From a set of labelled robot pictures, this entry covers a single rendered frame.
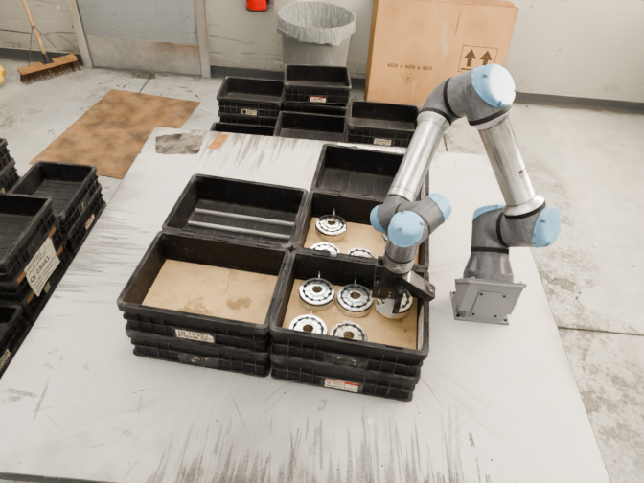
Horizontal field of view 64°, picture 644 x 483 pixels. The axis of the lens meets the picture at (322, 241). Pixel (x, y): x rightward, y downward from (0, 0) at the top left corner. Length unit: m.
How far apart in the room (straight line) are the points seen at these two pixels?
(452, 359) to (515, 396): 0.19
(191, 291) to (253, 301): 0.18
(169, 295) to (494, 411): 0.96
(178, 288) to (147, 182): 0.75
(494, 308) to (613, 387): 1.15
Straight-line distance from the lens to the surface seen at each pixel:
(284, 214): 1.78
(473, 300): 1.65
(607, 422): 2.60
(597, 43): 4.78
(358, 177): 1.98
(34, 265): 2.34
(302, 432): 1.41
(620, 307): 3.11
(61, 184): 2.86
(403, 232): 1.15
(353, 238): 1.70
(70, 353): 1.65
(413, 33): 4.22
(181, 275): 1.58
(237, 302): 1.49
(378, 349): 1.29
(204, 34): 4.52
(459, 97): 1.45
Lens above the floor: 1.95
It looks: 42 degrees down
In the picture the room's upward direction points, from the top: 5 degrees clockwise
